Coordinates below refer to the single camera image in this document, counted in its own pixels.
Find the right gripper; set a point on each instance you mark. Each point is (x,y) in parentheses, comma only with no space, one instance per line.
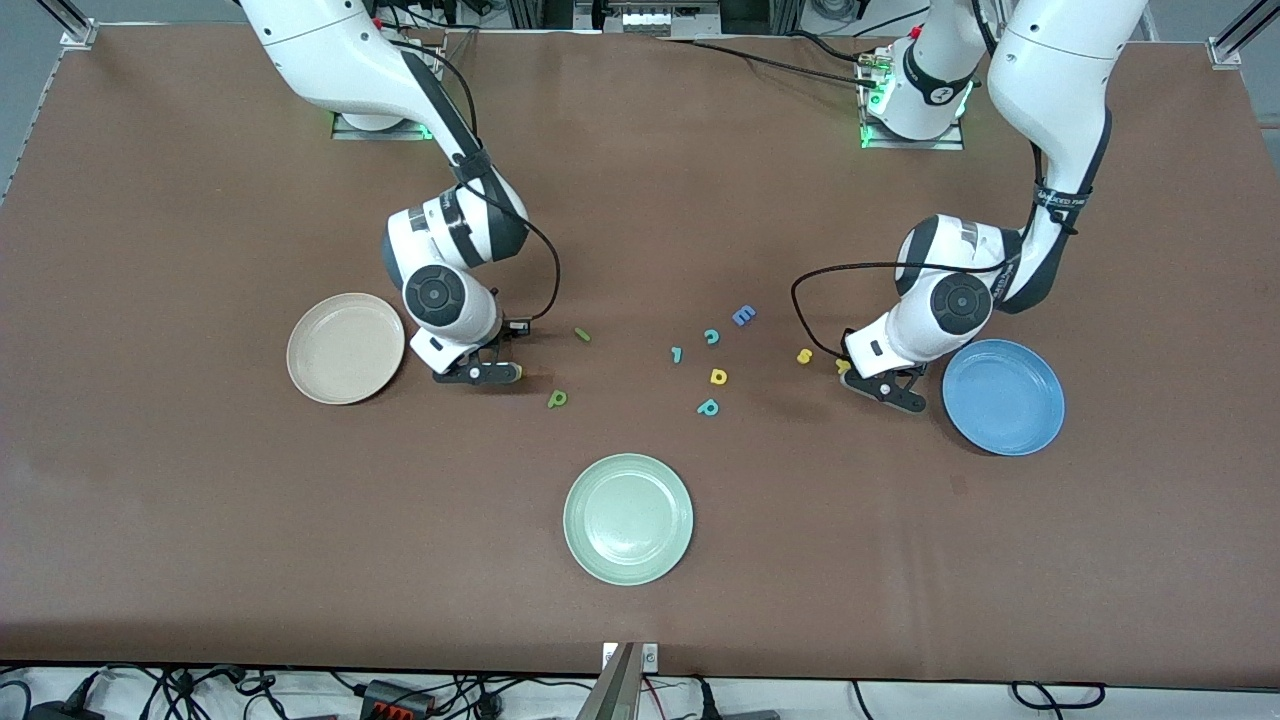
(497,349)

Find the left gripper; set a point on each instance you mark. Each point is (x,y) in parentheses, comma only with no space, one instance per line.
(846,334)

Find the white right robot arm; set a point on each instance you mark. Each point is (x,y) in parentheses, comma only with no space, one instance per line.
(330,50)

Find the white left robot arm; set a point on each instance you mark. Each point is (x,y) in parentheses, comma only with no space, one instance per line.
(1050,80)

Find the blue round plate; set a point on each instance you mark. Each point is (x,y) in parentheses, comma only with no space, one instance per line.
(1005,400)

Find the beige round plate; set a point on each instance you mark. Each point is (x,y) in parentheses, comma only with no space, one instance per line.
(345,350)

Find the blue foam letter E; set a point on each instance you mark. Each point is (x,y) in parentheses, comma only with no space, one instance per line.
(744,316)

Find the teal foam letter p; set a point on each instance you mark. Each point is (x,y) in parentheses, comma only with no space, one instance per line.
(714,406)

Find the pale green round plate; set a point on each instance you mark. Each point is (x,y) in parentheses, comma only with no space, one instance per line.
(628,520)

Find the red black power strip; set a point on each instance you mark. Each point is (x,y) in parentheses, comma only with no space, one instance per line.
(395,700)

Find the aluminium profile bar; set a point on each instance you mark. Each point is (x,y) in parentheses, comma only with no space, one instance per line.
(615,690)

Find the black power plug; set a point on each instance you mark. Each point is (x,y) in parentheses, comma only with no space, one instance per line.
(705,700)

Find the black power adapter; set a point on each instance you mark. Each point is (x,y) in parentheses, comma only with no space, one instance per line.
(60,712)

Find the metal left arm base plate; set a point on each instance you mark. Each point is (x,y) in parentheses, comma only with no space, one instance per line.
(910,144)

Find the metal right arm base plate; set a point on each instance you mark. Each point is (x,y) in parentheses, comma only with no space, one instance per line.
(345,133)

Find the white mounting bracket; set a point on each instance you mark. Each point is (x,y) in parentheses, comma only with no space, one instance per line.
(650,657)

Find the metal corner bracket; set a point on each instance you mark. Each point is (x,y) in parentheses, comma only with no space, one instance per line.
(78,38)
(1225,52)

